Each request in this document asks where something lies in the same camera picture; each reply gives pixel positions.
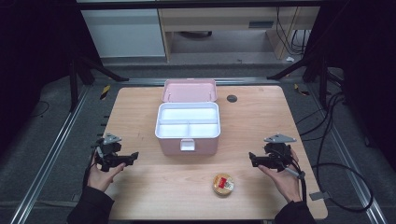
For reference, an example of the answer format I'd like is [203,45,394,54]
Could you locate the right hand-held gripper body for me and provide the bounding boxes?
[262,133,297,173]

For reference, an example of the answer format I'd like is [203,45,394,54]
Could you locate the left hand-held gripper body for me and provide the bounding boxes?
[92,133,126,173]

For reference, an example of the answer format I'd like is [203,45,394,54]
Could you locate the pink storage box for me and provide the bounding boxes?
[154,78,221,157]

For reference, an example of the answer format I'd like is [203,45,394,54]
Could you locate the white divided tray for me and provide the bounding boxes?
[154,102,221,139]

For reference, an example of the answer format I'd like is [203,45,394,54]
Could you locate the person's left hand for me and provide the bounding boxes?
[87,157,127,192]

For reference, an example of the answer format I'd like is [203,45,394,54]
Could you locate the person's right hand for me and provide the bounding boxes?
[257,148,303,203]

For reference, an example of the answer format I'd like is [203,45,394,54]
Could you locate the round yellow tin red label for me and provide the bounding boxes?
[212,173,235,197]

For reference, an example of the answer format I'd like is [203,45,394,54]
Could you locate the yellow black tape marker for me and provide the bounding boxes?
[99,84,112,101]
[293,83,311,97]

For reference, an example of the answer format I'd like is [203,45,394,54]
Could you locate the black metal stand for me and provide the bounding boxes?
[266,46,332,110]
[68,46,131,114]

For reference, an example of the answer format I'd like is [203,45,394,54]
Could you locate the white cabinet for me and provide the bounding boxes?
[79,8,166,59]

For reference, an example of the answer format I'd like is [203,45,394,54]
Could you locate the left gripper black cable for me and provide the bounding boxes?
[81,146,98,189]

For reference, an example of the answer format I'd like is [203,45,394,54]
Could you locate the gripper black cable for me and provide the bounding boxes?
[281,164,308,204]
[81,146,98,189]

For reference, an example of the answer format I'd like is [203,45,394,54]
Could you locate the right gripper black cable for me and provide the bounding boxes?
[281,164,308,204]

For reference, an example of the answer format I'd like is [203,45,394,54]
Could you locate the grey metal table bracket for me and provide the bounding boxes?
[308,190,331,202]

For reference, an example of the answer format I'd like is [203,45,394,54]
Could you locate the aluminium floor rail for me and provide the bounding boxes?
[306,84,390,224]
[8,84,92,224]

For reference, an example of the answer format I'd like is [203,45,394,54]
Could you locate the thin black floor cable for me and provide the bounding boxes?
[30,100,51,119]

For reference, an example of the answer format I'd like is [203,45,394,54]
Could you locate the aluminium cross rail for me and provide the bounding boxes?
[124,77,281,87]

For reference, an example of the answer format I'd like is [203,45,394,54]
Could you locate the thick black floor cable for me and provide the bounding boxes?
[295,91,375,214]

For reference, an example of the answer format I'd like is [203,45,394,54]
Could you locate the black cables under desk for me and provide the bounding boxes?
[275,7,313,57]

